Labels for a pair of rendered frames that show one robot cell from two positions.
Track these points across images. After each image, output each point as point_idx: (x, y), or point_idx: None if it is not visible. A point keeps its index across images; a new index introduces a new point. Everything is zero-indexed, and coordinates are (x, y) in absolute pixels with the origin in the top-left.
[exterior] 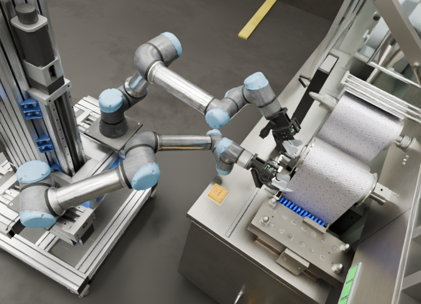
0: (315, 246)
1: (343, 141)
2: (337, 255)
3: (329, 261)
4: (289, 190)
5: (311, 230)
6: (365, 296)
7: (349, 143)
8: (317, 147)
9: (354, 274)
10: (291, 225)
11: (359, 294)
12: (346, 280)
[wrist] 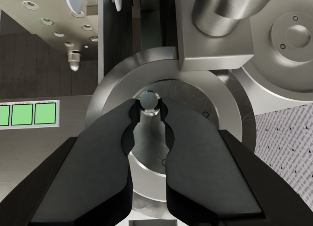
0: (71, 34)
1: (290, 124)
2: (93, 51)
3: (75, 49)
4: None
5: (90, 23)
6: (0, 163)
7: (279, 131)
8: None
9: (40, 123)
10: None
11: (8, 147)
12: (38, 105)
